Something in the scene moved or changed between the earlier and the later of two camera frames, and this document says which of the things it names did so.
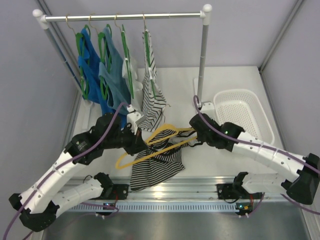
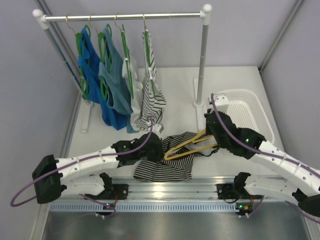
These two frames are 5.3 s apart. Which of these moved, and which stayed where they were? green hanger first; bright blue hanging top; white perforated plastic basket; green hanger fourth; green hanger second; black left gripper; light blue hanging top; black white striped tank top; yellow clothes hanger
Moved: black white striped tank top; yellow clothes hanger; black left gripper
Stayed: green hanger second; white perforated plastic basket; light blue hanging top; green hanger first; green hanger fourth; bright blue hanging top
